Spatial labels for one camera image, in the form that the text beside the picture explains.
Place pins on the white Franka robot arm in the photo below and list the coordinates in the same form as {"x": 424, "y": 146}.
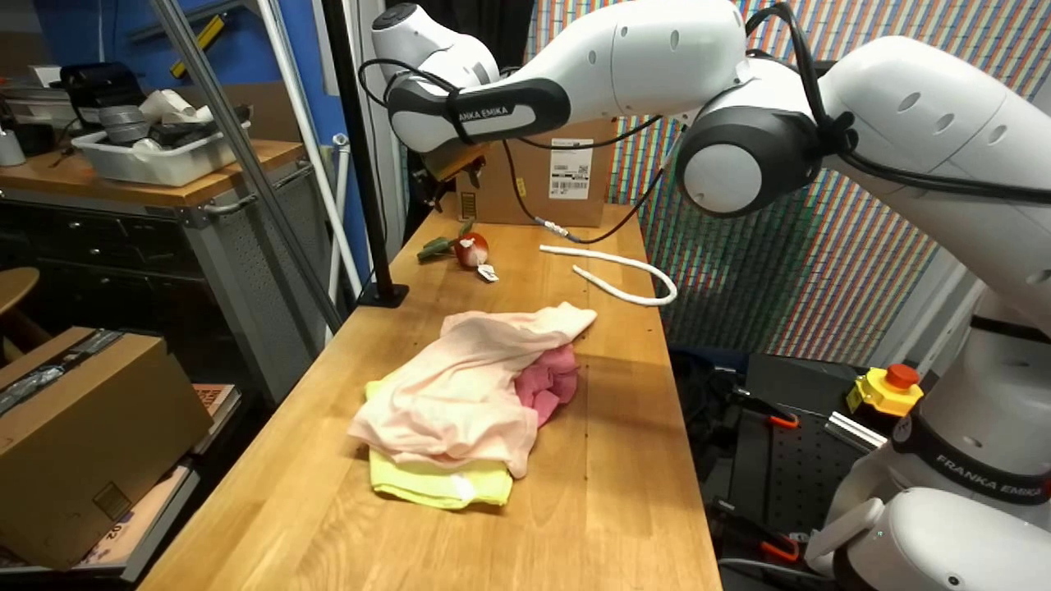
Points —
{"x": 657, "y": 53}

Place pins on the yellow-green cloth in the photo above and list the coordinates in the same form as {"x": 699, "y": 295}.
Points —
{"x": 438, "y": 487}

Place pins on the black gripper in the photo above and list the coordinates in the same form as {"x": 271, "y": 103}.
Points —
{"x": 435, "y": 180}

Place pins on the black orange clamp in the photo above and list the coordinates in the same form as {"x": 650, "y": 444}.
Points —
{"x": 773, "y": 413}
{"x": 773, "y": 544}

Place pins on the black desktop device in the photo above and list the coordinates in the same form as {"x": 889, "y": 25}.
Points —
{"x": 95, "y": 84}

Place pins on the small labelled cardboard box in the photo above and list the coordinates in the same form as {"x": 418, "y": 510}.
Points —
{"x": 571, "y": 174}

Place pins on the black stand pole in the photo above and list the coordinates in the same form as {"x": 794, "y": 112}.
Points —
{"x": 363, "y": 184}

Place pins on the white slanted pole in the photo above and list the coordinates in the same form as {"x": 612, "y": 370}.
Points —
{"x": 302, "y": 103}

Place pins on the white plastic bin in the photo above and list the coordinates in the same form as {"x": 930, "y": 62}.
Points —
{"x": 152, "y": 166}

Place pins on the yellow wrist camera mount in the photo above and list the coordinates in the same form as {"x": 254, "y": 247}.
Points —
{"x": 462, "y": 166}

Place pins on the pink cloth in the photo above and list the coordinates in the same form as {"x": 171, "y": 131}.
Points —
{"x": 554, "y": 383}

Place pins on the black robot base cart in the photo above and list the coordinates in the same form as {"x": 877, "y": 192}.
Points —
{"x": 800, "y": 462}

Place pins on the black curtain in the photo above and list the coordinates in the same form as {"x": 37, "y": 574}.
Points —
{"x": 497, "y": 16}

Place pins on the peach shirt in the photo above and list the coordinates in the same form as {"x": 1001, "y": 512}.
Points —
{"x": 462, "y": 395}

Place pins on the slanted grey metal pole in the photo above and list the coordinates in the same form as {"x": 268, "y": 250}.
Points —
{"x": 235, "y": 142}

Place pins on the wood-topped grey workbench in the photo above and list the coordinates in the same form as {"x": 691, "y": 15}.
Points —
{"x": 219, "y": 250}

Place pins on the yellow red emergency stop button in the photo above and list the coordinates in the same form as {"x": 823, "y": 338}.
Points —
{"x": 884, "y": 395}

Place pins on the large taped cardboard box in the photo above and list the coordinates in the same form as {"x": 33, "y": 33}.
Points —
{"x": 87, "y": 439}

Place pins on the red radish toy green leaves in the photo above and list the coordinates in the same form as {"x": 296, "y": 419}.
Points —
{"x": 474, "y": 250}

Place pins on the round wooden stool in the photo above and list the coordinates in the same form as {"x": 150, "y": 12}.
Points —
{"x": 15, "y": 288}

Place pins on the perforated backdrop screen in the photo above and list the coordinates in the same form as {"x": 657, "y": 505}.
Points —
{"x": 768, "y": 284}

